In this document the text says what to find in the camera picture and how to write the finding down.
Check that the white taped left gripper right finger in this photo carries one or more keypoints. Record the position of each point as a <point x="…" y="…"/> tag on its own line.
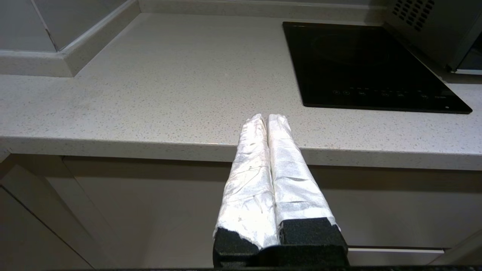
<point x="297" y="188"/>

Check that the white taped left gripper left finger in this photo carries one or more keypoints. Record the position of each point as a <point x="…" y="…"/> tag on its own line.
<point x="248" y="188"/>

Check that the silver microwave oven body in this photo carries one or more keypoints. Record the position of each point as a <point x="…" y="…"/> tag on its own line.
<point x="433" y="30"/>

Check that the beige cabinet front panel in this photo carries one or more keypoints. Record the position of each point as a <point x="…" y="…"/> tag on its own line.
<point x="395" y="258"/>
<point x="169" y="203"/>
<point x="34" y="226"/>

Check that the black glass induction cooktop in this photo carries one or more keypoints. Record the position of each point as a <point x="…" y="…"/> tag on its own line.
<point x="357" y="67"/>

